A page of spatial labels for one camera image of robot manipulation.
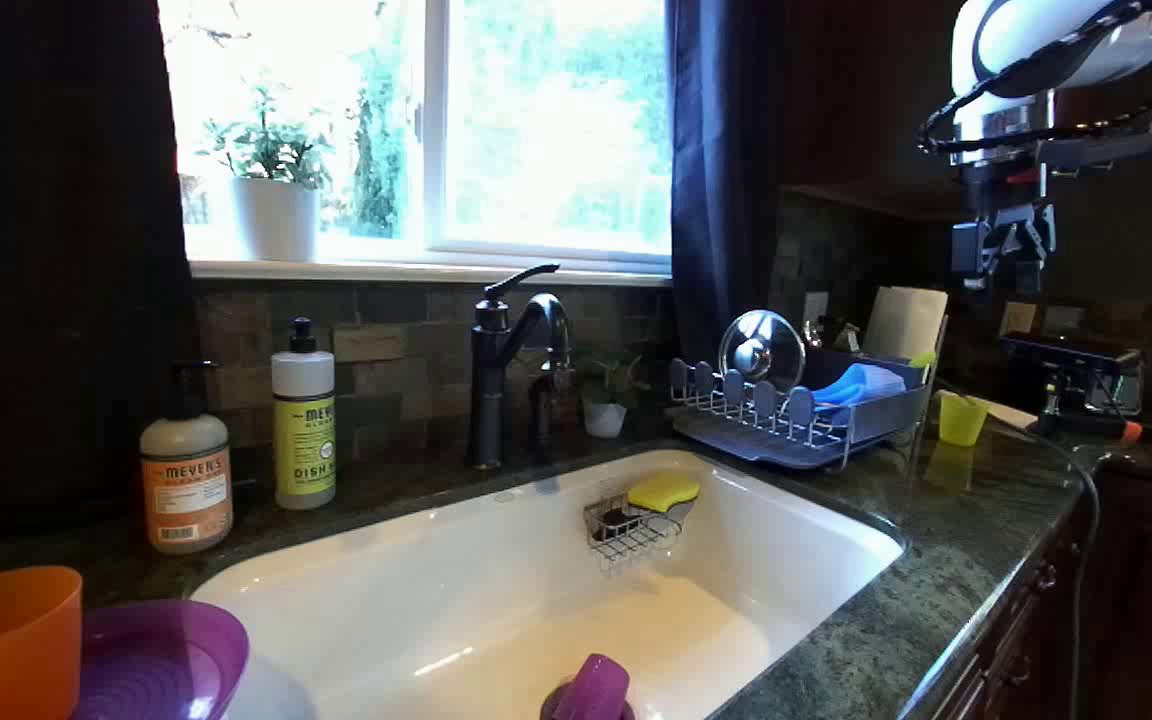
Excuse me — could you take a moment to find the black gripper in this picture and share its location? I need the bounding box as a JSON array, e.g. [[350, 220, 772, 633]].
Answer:
[[946, 155, 1065, 290]]

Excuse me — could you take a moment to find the orange plastic cup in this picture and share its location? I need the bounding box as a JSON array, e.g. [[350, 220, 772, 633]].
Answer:
[[0, 564, 89, 720]]

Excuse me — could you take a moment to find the yellow-green plastic cup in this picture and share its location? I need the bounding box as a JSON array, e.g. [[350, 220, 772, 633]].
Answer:
[[934, 386, 991, 450]]

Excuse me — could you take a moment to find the purple plastic cup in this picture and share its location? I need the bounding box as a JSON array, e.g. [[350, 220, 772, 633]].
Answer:
[[534, 653, 638, 720]]

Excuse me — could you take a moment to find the white paper towel roll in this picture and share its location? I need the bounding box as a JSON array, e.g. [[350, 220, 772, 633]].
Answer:
[[861, 284, 953, 372]]

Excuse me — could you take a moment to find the black toaster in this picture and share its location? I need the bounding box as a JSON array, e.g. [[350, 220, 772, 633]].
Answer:
[[1000, 332, 1148, 433]]

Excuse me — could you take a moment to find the blue striped cloth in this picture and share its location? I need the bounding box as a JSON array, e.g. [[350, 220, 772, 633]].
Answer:
[[806, 361, 910, 414]]

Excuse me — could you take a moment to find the glass pot lid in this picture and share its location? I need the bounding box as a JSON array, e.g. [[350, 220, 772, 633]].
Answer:
[[714, 302, 812, 391]]

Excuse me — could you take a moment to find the metal dish rack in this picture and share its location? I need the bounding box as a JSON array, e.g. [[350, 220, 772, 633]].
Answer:
[[665, 349, 939, 473]]

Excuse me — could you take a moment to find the dark blue curtain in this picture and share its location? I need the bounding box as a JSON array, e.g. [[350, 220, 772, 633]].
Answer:
[[665, 0, 784, 362]]

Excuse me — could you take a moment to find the dark wooden base cabinet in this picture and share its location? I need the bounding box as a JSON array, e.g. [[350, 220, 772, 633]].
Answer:
[[919, 450, 1152, 720]]

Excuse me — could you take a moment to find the yellow sponge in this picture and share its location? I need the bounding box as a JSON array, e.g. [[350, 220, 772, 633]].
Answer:
[[623, 473, 704, 517]]

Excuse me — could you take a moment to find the small plant in white pot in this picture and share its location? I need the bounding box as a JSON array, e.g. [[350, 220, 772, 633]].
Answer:
[[570, 349, 650, 442]]

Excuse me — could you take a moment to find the dark metal faucet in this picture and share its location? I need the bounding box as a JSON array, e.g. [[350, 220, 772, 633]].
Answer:
[[464, 258, 576, 473]]

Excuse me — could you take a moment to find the white sink basin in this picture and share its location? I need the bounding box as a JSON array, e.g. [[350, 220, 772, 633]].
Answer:
[[189, 442, 906, 720]]

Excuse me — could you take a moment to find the large plant in white pot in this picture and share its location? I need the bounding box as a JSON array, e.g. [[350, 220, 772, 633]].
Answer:
[[196, 79, 341, 265]]

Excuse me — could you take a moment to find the soap bottle green label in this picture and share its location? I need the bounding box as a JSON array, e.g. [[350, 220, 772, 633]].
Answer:
[[269, 312, 341, 517]]

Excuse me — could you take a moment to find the small jar with plant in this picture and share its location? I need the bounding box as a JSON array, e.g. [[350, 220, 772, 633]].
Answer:
[[177, 172, 216, 230]]

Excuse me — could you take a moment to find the soap bottle orange label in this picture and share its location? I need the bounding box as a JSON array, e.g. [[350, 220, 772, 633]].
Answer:
[[136, 355, 238, 558]]

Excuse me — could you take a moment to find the purple plastic plate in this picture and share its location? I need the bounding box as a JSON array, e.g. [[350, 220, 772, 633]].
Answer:
[[69, 594, 254, 720]]

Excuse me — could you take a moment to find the wide white wall outlet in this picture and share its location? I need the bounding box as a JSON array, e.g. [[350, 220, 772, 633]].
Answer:
[[995, 298, 1089, 341]]

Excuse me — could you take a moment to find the dark wall cabinet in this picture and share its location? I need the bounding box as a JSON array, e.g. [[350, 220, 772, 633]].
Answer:
[[776, 0, 1053, 226]]

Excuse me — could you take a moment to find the black power cable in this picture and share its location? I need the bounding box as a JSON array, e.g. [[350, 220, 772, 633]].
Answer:
[[986, 411, 1148, 720]]

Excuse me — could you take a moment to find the wire sponge holder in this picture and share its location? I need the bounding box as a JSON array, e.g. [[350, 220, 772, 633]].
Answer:
[[579, 491, 688, 564]]

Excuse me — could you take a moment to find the white window frame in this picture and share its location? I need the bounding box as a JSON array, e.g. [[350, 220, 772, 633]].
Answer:
[[151, 0, 676, 289]]

